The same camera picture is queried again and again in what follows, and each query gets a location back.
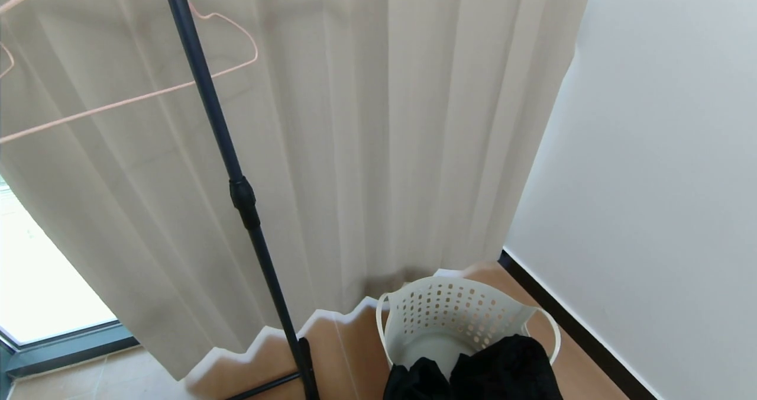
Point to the black clothes rack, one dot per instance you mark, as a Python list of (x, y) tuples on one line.
[(242, 196)]

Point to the black garment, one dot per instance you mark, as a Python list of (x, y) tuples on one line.
[(417, 382)]

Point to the beige curtain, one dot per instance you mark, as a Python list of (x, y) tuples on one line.
[(384, 122)]

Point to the black shorts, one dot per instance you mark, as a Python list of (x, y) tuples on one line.
[(514, 370)]

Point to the white laundry basket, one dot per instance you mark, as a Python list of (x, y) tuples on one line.
[(449, 312)]

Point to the window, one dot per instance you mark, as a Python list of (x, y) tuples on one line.
[(71, 352)]

